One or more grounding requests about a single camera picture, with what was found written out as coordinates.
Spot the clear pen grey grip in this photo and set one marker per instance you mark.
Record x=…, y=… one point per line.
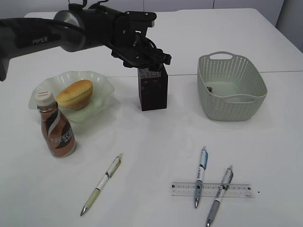
x=224, y=185

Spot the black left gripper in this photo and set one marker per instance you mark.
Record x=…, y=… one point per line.
x=133, y=47

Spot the black mesh pen holder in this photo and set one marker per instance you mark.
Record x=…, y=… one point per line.
x=153, y=88

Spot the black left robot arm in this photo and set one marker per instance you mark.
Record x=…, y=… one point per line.
x=79, y=28

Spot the yellow bread roll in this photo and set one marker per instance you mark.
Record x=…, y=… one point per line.
x=76, y=95

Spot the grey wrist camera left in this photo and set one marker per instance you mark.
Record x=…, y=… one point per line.
x=141, y=21

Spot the white pen blue clip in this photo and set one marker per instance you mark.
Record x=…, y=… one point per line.
x=200, y=176

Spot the green plastic woven basket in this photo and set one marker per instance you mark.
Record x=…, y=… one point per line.
x=238, y=88

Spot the brown Nescafe coffee bottle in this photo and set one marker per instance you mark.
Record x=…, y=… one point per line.
x=55, y=127

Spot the white pen beige grip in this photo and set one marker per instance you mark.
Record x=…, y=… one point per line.
x=108, y=174

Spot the transparent plastic ruler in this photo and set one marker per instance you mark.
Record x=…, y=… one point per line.
x=211, y=189

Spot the translucent green wavy plate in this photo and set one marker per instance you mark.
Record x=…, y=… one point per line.
x=102, y=90

